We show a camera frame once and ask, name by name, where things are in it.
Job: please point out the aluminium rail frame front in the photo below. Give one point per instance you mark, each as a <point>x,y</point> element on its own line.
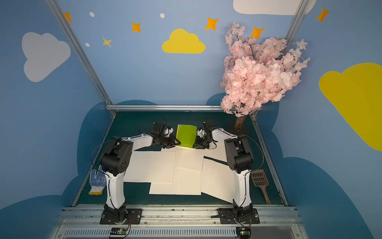
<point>179,221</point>

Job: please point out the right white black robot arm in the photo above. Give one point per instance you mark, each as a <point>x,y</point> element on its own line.
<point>239,159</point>

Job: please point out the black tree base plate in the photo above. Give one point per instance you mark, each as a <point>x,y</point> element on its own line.
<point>237,128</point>

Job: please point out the controller board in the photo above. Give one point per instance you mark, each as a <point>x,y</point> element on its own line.
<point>118,233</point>
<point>243,233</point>

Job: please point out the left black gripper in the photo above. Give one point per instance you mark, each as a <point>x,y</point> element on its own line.
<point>170,140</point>

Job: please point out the right controller board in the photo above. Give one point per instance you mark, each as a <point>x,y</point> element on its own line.
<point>243,233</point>

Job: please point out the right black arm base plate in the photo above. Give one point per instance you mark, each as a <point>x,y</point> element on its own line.
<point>226,216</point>

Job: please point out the green cover notebook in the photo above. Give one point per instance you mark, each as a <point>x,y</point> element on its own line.
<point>186,135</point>

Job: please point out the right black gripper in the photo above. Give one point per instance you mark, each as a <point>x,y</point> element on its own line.
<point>201,141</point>

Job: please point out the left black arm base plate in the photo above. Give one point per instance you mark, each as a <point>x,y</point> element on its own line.
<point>121,217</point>

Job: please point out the white lined notebook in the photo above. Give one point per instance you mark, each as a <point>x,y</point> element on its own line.
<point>186,158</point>

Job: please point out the white blue dotted work glove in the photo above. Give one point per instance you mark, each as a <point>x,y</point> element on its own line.
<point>97,182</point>

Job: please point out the left controller board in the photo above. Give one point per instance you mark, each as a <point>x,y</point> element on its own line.
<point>118,233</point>

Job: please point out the pink cherry blossom tree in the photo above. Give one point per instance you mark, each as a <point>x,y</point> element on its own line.
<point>258,73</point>

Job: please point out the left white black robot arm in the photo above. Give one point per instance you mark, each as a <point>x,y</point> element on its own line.
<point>116,158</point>

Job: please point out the open white notebook far right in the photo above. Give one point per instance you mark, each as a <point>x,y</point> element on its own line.
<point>217,147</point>

